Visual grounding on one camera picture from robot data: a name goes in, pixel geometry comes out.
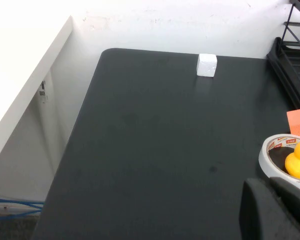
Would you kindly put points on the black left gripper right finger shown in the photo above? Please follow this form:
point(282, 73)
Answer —
point(295, 200)

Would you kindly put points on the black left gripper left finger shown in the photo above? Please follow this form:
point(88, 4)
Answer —
point(260, 215)

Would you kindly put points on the yellow rubber duck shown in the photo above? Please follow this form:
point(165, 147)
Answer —
point(298, 162)

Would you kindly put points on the white tape roll around duck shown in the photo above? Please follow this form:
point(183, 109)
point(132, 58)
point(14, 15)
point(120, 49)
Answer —
point(263, 160)

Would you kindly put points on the white foam cube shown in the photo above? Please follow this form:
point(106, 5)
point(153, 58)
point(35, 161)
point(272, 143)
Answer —
point(206, 65)

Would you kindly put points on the white side desk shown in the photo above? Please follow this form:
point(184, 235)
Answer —
point(15, 87)

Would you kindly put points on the small grey mounted bracket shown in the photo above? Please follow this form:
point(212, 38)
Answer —
point(43, 93)

